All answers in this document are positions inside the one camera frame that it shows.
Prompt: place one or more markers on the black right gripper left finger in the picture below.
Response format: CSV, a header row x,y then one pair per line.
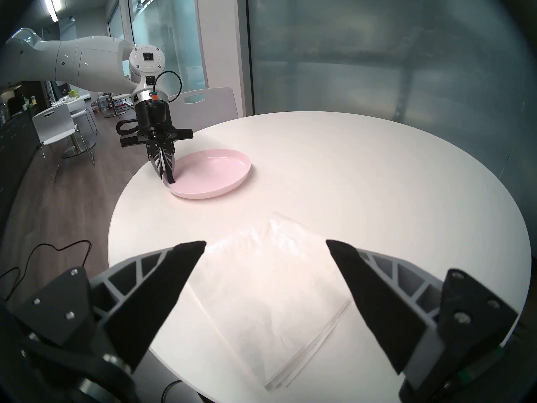
x,y
147,297

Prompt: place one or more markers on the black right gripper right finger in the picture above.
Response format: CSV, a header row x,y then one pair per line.
x,y
386,305

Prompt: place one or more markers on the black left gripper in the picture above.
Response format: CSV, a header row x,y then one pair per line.
x,y
153,121

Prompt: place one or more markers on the pink round plate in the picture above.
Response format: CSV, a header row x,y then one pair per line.
x,y
209,175

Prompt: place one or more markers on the white paper napkin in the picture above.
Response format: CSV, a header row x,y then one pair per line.
x,y
268,289

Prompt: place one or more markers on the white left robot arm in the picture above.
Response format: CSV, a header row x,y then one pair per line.
x,y
92,62

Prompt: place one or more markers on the white cafeteria chair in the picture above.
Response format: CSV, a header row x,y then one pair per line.
x,y
86,116
52,121

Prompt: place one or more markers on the dark kitchen counter cabinets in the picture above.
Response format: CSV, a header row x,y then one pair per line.
x,y
16,154

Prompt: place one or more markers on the ceiling strip light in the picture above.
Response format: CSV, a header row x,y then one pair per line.
x,y
51,3

